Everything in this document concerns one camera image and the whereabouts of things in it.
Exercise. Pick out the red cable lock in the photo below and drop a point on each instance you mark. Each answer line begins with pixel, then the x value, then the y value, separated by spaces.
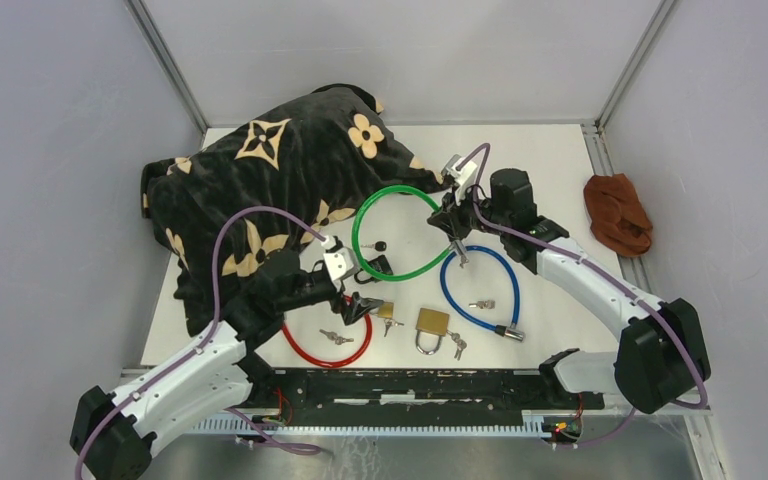
pixel 301 331

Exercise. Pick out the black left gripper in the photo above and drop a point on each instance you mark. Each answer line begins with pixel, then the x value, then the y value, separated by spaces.
pixel 358 307

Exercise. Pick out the blue cable lock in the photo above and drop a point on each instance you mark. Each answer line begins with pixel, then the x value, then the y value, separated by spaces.
pixel 510 331

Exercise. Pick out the black head padlock key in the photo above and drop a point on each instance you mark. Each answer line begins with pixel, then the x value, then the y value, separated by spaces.
pixel 378 246

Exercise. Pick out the white toothed cable duct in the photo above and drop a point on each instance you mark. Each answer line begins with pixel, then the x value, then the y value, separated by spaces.
pixel 230 424

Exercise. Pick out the blue lock keys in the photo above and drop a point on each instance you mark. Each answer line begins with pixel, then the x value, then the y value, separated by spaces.
pixel 483 304

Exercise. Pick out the green cable lock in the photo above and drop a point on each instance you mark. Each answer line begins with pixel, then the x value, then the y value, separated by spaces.
pixel 357 223

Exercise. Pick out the green lock keys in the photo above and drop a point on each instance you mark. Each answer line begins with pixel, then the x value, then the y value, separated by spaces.
pixel 461 252

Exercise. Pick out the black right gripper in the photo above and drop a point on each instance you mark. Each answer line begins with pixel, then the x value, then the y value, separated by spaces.
pixel 449 216

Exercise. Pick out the small brass padlock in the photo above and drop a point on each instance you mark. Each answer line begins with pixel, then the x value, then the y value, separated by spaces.
pixel 385 311

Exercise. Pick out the large padlock keys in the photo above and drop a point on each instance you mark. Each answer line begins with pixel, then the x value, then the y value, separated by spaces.
pixel 460 344

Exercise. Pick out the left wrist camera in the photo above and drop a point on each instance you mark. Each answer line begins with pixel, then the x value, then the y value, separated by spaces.
pixel 340 261

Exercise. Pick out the red lock keys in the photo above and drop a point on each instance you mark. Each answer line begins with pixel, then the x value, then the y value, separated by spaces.
pixel 335 337

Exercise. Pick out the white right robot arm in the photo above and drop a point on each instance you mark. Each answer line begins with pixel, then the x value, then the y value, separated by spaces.
pixel 660 358

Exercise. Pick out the brown crumpled cloth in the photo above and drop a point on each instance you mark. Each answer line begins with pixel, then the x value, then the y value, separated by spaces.
pixel 617 217

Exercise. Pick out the large brass padlock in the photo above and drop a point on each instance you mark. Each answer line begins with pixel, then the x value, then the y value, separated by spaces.
pixel 430 323

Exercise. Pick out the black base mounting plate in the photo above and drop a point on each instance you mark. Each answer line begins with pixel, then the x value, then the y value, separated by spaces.
pixel 412 398

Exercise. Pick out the black floral patterned cloth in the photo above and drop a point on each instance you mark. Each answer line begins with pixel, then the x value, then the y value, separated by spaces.
pixel 271 185

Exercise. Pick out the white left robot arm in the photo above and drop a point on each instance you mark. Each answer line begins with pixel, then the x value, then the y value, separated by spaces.
pixel 117 434

